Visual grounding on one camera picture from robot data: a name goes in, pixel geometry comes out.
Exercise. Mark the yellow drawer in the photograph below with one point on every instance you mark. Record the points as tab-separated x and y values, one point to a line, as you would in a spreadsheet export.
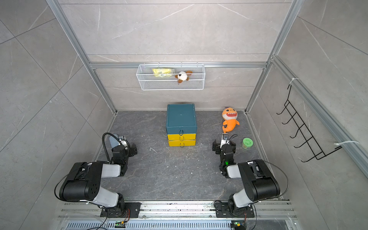
181	143

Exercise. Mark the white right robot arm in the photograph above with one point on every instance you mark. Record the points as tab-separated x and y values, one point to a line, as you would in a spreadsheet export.
257	179

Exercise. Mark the green lidded round tin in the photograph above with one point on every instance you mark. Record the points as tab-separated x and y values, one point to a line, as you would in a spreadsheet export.
247	143

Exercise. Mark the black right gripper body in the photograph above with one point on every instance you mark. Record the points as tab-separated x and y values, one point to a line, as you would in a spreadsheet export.
219	151

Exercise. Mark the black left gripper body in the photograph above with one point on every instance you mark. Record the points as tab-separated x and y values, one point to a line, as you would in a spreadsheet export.
130	153

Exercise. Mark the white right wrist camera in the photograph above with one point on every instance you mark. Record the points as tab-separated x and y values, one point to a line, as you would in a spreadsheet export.
224	139

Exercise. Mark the teal drawer cabinet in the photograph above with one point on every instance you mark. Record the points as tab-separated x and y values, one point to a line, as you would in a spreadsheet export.
181	119

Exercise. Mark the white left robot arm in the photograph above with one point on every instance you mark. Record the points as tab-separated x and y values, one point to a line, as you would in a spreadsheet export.
83	182

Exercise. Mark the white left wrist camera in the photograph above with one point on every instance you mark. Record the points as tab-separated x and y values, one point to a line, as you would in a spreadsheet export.
123	141

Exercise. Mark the black wire wall hook rack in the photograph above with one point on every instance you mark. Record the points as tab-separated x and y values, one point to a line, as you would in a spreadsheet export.
304	131

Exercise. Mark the orange shark plush toy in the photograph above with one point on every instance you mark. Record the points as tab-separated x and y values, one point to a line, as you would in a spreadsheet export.
230	119

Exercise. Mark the brown white plush dog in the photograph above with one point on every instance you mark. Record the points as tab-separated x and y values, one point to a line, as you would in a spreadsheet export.
183	76

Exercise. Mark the white wire wall basket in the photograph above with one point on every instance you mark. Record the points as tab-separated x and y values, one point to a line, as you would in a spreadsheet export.
149	82

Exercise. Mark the blue grey cylinder case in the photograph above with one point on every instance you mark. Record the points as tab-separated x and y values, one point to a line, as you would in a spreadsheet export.
113	141

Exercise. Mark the yellow item in basket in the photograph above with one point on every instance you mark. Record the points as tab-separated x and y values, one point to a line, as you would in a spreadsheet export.
163	72

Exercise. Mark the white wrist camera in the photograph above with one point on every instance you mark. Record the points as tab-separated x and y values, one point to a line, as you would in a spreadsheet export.
123	141
224	139

